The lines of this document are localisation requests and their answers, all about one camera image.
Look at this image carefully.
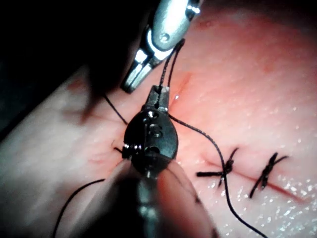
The left arm needle driver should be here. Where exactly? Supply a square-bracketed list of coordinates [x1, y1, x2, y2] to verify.
[122, 108, 179, 175]

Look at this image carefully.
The right arm needle driver jaw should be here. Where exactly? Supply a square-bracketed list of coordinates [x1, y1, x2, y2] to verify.
[120, 48, 150, 94]
[129, 48, 174, 94]

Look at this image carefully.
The right arm needle driver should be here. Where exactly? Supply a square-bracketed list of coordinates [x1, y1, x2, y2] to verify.
[148, 0, 202, 53]

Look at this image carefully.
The tissue pad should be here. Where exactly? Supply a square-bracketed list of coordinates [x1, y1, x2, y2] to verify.
[0, 0, 317, 238]

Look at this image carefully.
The black stitching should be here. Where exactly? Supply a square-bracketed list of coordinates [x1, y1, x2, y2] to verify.
[196, 147, 290, 199]

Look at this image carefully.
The black thread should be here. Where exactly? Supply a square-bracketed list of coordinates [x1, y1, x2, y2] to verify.
[53, 38, 268, 238]

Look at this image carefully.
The left arm needle driver jaw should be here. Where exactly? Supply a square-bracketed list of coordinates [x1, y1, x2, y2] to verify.
[145, 85, 160, 112]
[158, 85, 171, 112]

